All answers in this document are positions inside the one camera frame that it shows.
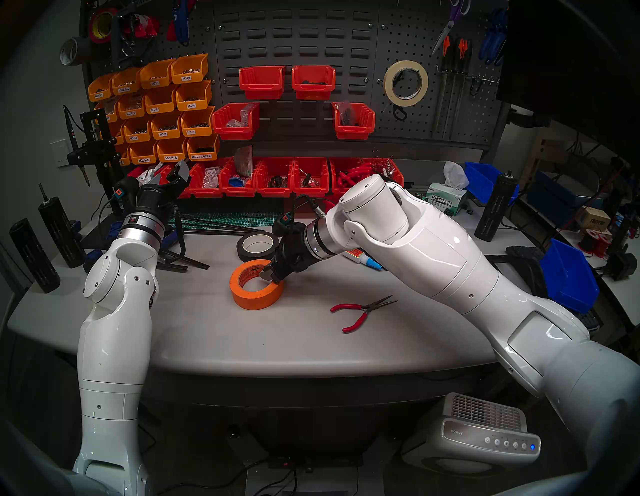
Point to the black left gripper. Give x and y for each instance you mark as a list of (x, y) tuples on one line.
[(155, 199)]

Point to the small cardboard box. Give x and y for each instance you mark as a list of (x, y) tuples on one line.
[(595, 219)]

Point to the red shelf bin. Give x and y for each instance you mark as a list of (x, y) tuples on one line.
[(334, 165), (311, 192), (395, 170), (237, 192), (202, 192), (274, 192)]

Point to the red tape roll yellow core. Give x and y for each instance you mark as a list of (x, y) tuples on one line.
[(92, 25)]

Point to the black keyboard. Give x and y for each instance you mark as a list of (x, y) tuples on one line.
[(590, 320)]

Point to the grey pegboard wall panel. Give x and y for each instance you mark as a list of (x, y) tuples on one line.
[(350, 30)]

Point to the blue and red hanging tool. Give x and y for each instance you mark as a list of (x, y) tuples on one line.
[(181, 25)]

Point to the yellow parts bin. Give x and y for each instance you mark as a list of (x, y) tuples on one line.
[(160, 102), (99, 90), (197, 124), (125, 156), (166, 127), (189, 71), (171, 151), (193, 97), (205, 146), (125, 84), (156, 76), (131, 107), (109, 112), (143, 154), (118, 134), (137, 132)]

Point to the metal tool rack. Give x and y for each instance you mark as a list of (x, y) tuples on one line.
[(470, 77)]

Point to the black power strip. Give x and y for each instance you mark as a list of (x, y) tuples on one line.
[(310, 462)]

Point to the white wall plate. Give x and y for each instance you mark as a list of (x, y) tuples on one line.
[(60, 152)]

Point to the orange tape roll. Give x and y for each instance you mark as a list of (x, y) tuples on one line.
[(240, 297)]

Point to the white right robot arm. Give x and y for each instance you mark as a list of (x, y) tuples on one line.
[(450, 270)]

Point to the blue plastic bin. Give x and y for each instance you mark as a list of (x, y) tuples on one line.
[(480, 177), (567, 277)]

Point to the tall black bottle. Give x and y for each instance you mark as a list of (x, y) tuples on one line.
[(492, 210)]

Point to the black monitor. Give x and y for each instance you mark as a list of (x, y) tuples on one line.
[(565, 60)]

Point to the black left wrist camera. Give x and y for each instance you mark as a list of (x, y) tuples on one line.
[(125, 189)]

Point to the small clear hardware bag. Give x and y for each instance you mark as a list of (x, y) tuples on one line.
[(239, 117)]

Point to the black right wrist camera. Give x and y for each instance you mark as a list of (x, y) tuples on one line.
[(287, 225)]

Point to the grey duct tape roll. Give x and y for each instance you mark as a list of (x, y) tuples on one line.
[(82, 50)]

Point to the black frame stand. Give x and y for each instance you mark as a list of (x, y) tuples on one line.
[(525, 255)]

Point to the white air purifier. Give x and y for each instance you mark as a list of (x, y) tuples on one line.
[(465, 440)]

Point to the beige masking tape roll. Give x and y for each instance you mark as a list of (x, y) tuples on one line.
[(422, 85)]

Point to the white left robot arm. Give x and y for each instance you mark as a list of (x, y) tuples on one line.
[(115, 340)]

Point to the black desk device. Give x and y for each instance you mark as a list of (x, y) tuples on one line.
[(622, 262)]

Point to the clear zip bag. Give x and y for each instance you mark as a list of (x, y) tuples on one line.
[(244, 160)]

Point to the green cutting mat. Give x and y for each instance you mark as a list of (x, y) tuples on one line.
[(240, 217)]

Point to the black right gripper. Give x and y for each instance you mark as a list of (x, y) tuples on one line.
[(296, 252)]

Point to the small blue part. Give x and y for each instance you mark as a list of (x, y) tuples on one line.
[(237, 182)]

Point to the black ribbed cylinder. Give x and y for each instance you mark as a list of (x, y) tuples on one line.
[(32, 255)]

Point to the Kimtech tissue box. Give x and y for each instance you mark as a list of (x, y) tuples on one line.
[(445, 200)]

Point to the black soldering stand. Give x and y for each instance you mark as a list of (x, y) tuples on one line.
[(102, 150)]

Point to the dark blue crate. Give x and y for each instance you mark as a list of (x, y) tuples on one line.
[(545, 195)]

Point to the clear bag black parts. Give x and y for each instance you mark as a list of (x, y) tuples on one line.
[(347, 114)]

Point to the glue bottle with blue cap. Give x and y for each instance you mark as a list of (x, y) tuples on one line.
[(367, 260)]

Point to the small printed parts bag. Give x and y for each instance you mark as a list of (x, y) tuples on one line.
[(211, 178)]

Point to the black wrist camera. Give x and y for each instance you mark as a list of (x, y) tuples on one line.
[(125, 189), (287, 225)]

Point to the red wall bin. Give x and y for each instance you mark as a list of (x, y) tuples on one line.
[(313, 85), (232, 131), (261, 85), (353, 131)]

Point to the red and black hanging clamp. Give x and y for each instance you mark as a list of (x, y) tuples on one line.
[(145, 26)]

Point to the white plastic bag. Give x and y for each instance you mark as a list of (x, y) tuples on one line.
[(149, 173)]

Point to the black cylinder with rod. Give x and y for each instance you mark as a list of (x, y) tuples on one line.
[(60, 230)]

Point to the black tape roll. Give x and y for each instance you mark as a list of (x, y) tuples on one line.
[(250, 257)]

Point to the black carabiner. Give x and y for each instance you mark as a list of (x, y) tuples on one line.
[(475, 86)]

